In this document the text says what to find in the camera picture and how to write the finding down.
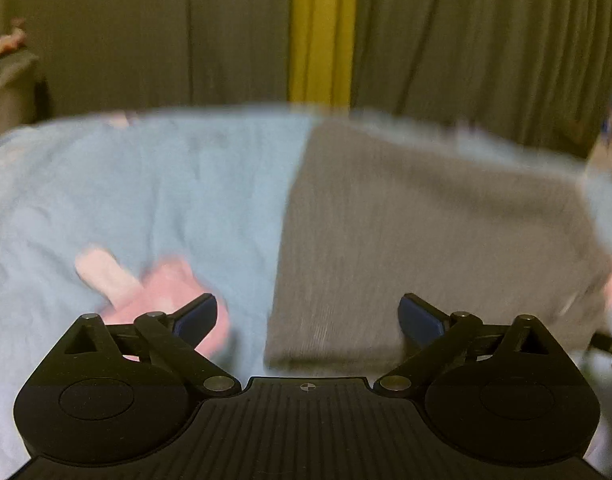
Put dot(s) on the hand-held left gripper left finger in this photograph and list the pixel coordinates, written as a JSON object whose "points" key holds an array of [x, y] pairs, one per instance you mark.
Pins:
{"points": [[195, 317]]}

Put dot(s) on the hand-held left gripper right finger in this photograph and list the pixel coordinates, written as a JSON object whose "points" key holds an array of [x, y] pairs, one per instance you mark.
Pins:
{"points": [[421, 317]]}

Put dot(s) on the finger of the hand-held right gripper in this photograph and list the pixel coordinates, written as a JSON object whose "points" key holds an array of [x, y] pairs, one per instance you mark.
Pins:
{"points": [[608, 342]]}

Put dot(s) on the grey towel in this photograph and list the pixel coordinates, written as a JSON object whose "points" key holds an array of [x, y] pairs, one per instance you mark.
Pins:
{"points": [[411, 220]]}

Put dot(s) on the light blue printed bedsheet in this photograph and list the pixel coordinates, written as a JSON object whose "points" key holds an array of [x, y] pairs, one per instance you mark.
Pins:
{"points": [[110, 185]]}

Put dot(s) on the grey curtain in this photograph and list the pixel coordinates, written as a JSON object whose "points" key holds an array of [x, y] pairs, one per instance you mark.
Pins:
{"points": [[135, 35]]}

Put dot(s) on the grey bedside cabinet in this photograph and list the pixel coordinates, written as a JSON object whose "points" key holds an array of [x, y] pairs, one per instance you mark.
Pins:
{"points": [[10, 90]]}

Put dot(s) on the yellow curtain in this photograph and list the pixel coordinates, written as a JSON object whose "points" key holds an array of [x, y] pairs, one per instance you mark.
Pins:
{"points": [[321, 35]]}

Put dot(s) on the small pink object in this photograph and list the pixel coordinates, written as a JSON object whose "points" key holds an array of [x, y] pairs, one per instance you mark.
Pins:
{"points": [[5, 40]]}

